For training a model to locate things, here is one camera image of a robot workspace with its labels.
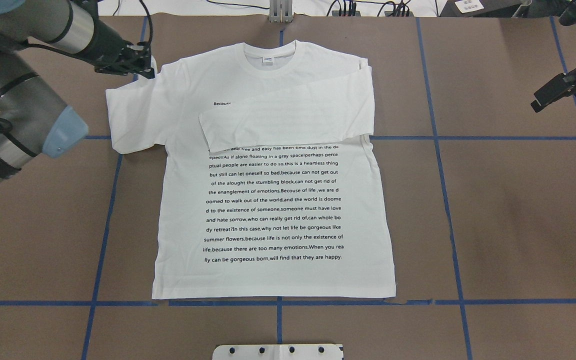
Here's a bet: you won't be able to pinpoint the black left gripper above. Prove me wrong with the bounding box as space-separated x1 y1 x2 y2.
94 42 157 79

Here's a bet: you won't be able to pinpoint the white printed t-shirt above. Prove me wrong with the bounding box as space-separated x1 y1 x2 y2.
105 40 396 300

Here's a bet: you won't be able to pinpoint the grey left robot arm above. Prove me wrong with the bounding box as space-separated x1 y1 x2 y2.
0 0 156 183

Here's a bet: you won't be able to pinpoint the dark box with label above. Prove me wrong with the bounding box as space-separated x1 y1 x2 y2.
439 0 522 18

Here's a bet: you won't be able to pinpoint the grey aluminium post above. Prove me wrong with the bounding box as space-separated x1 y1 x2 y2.
269 0 294 23

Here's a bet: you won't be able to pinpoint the black cables at table edge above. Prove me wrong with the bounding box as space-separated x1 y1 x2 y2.
206 0 439 18

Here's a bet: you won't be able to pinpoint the white metal base plate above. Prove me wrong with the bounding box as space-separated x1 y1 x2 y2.
212 343 345 360

